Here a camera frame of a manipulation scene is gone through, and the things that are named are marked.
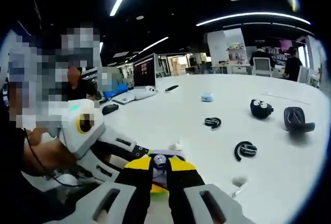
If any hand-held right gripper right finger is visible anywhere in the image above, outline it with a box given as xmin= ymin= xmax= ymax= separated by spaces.
xmin=165 ymin=156 xmax=257 ymax=224

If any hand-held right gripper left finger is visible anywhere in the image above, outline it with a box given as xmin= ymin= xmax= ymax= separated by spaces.
xmin=74 ymin=156 xmax=153 ymax=224

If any purple earbud case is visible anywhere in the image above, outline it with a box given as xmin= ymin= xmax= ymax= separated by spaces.
xmin=147 ymin=149 xmax=186 ymax=186

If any white earbud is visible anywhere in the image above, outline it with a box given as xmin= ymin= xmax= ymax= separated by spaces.
xmin=230 ymin=175 xmax=247 ymax=199
xmin=168 ymin=139 xmax=183 ymax=151

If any black ear-hook earbud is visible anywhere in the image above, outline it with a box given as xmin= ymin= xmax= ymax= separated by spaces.
xmin=233 ymin=141 xmax=258 ymax=161
xmin=204 ymin=116 xmax=223 ymax=130

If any blue earbud case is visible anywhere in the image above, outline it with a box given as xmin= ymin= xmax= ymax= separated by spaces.
xmin=200 ymin=92 xmax=215 ymax=102

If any black cartoon-eyed earbud case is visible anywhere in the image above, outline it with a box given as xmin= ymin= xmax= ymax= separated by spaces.
xmin=249 ymin=98 xmax=275 ymax=120

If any plain black earbud case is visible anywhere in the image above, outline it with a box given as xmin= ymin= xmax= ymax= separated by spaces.
xmin=282 ymin=106 xmax=317 ymax=135

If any person's left hand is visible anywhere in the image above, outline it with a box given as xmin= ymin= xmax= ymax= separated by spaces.
xmin=30 ymin=127 xmax=78 ymax=175

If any black computer mouse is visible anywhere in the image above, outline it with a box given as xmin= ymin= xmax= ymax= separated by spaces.
xmin=101 ymin=103 xmax=120 ymax=116

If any blue plastic crate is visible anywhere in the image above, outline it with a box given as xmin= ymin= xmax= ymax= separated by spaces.
xmin=103 ymin=82 xmax=129 ymax=101

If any white table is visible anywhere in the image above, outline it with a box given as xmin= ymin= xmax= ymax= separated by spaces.
xmin=23 ymin=73 xmax=327 ymax=224

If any silver laptop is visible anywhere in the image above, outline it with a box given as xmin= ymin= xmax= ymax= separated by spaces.
xmin=112 ymin=52 xmax=158 ymax=105

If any small black device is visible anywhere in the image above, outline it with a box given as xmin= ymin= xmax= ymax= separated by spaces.
xmin=164 ymin=84 xmax=180 ymax=94

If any white office chair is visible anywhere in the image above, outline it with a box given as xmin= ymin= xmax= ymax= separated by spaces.
xmin=297 ymin=66 xmax=310 ymax=84
xmin=251 ymin=56 xmax=273 ymax=77

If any display shelf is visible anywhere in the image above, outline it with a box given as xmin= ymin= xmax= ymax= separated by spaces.
xmin=225 ymin=42 xmax=248 ymax=66

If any pink screen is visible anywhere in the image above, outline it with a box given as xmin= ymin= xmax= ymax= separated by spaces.
xmin=279 ymin=38 xmax=293 ymax=53

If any black cable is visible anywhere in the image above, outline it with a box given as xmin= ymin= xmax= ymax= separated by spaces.
xmin=24 ymin=127 xmax=88 ymax=187

